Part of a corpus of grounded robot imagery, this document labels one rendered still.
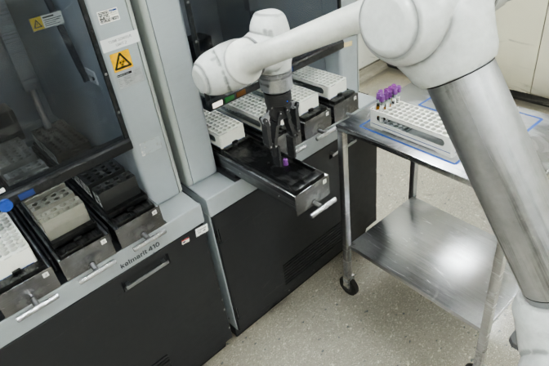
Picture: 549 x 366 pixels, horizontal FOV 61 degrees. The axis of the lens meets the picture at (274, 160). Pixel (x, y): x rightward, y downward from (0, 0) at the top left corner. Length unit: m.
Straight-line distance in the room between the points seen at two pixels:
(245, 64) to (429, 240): 1.14
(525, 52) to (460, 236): 1.76
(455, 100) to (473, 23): 0.10
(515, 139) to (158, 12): 0.91
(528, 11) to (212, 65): 2.57
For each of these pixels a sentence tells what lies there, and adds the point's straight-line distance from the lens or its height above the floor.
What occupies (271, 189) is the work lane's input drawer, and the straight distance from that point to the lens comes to 1.33.
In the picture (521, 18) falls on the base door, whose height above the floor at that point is 0.56.
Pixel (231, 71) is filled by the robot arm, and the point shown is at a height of 1.19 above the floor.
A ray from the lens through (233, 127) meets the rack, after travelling 1.51.
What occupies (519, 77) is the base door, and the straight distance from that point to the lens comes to 3.50.
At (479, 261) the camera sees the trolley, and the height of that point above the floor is 0.28.
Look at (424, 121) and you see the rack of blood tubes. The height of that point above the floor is 0.88.
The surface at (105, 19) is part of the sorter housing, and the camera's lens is 1.23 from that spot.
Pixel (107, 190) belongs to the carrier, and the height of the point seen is 0.88.
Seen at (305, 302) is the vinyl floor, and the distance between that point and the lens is 2.05.
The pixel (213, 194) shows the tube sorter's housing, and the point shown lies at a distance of 1.45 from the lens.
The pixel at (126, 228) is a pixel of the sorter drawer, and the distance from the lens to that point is 1.32.
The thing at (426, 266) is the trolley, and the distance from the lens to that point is 1.81.
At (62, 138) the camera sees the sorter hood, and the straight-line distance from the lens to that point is 1.24.
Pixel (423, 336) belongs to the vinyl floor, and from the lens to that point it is 1.97.
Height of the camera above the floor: 1.58
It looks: 33 degrees down
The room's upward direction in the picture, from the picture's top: 8 degrees counter-clockwise
